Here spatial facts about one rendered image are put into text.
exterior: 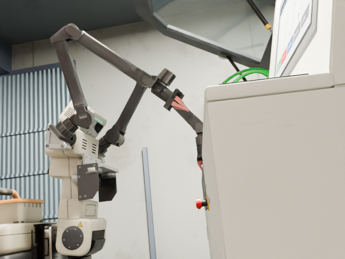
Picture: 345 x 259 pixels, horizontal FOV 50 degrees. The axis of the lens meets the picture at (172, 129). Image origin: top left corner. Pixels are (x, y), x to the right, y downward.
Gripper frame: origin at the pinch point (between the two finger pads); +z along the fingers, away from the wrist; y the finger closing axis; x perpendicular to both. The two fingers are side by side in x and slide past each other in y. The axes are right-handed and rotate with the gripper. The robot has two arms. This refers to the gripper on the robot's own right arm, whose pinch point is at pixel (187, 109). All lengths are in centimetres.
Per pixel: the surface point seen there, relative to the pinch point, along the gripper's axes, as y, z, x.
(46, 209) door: -155, -128, 162
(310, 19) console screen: 29, 40, -69
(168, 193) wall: -70, -43, 187
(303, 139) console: 4, 55, -85
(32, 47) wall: -35, -267, 164
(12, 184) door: -159, -176, 156
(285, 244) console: -12, 63, -86
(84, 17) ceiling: 24, -216, 150
